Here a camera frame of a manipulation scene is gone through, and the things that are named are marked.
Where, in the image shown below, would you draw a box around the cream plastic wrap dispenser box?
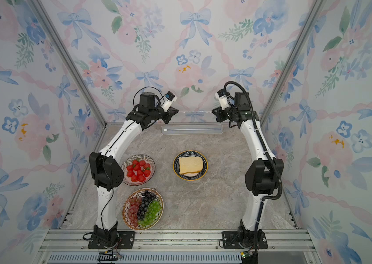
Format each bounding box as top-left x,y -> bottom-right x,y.
161,124 -> 223,135

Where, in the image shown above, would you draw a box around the dark blue yellow-rimmed plate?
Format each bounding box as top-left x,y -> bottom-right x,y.
173,150 -> 208,181

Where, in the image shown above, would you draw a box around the round plate with grapes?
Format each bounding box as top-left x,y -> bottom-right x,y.
122,187 -> 165,231

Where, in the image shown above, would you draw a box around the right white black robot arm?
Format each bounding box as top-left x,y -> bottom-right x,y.
212,90 -> 284,250

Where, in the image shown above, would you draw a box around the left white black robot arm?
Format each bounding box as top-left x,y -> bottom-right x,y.
89,91 -> 178,249

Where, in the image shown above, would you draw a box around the slice of bread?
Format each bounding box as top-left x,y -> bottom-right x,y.
179,156 -> 204,175

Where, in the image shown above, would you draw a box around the red strawberries pile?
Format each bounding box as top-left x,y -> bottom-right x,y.
126,159 -> 152,183

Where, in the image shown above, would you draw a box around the glass bowl with striped rim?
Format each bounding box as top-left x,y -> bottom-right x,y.
121,155 -> 156,186

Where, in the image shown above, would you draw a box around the mixed colour grapes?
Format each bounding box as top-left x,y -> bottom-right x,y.
125,190 -> 162,228

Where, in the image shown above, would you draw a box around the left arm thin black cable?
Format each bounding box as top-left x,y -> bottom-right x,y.
83,86 -> 170,241

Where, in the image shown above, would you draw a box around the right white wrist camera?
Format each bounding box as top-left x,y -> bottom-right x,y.
216,90 -> 230,110

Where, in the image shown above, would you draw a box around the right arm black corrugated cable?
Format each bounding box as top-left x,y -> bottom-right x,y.
223,80 -> 284,238

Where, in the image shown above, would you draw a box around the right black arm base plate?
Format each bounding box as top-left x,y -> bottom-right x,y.
221,229 -> 268,250

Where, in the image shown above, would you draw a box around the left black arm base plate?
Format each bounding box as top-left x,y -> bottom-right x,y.
88,231 -> 135,250

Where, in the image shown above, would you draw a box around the aluminium mounting rail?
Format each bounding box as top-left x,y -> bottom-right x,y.
33,229 -> 321,264

